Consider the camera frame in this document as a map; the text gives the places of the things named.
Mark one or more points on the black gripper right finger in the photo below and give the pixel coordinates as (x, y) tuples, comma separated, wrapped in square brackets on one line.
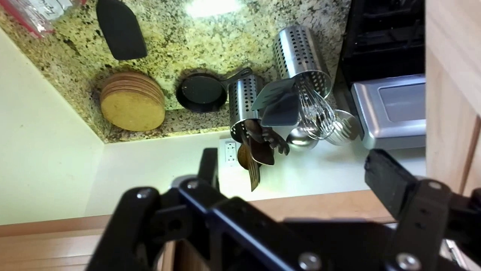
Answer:
[(419, 206)]

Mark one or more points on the small black round pan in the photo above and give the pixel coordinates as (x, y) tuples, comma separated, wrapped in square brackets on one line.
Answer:
[(202, 92)]

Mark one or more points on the black spatula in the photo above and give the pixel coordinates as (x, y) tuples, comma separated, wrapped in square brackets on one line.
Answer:
[(121, 30)]

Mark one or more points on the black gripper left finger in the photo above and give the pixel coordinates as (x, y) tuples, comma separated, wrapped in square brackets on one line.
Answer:
[(145, 220)]

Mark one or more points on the white wall outlet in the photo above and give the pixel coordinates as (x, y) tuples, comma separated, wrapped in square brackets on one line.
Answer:
[(229, 152)]

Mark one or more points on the wooden spoon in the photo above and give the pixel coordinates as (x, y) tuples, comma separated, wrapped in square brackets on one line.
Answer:
[(256, 150)]

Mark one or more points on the metal ladle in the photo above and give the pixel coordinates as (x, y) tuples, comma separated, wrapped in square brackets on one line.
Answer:
[(342, 129)]

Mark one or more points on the granite countertop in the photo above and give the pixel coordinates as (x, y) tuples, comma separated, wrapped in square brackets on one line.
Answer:
[(219, 36)]

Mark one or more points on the perforated steel utensil holder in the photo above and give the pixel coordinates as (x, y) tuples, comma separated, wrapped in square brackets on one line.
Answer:
[(298, 56)]

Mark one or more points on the stack of round wooden coasters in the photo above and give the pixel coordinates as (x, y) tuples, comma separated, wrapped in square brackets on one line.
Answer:
[(133, 101)]

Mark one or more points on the stainless steel stove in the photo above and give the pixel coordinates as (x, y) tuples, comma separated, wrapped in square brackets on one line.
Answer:
[(384, 63)]

